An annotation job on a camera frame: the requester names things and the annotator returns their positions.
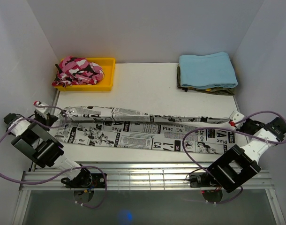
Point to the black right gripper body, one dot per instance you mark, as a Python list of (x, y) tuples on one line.
[(248, 127)]

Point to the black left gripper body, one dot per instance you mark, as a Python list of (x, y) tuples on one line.
[(42, 119)]

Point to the newspaper print trousers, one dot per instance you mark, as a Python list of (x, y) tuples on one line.
[(125, 128)]

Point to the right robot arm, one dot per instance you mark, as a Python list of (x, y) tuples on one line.
[(239, 164)]

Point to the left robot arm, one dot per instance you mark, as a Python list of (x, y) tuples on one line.
[(33, 140)]

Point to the olive camouflage folded trousers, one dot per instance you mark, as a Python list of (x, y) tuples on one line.
[(213, 91)]

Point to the pink camouflage trousers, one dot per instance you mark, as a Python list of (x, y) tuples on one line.
[(77, 71)]

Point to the light blue folded trousers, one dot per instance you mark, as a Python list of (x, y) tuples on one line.
[(207, 72)]

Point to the yellow plastic tray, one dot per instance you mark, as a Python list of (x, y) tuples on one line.
[(108, 66)]

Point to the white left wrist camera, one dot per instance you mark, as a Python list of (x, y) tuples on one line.
[(41, 108)]

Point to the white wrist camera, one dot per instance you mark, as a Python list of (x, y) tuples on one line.
[(236, 119), (41, 108)]

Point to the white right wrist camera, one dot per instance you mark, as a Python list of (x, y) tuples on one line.
[(236, 119)]

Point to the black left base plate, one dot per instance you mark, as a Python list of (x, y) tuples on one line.
[(95, 180)]

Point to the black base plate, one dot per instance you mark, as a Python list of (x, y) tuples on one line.
[(200, 180), (95, 180)]

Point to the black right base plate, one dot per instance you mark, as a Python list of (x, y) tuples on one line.
[(200, 180)]

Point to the aluminium rail frame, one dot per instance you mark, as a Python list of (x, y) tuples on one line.
[(139, 176)]

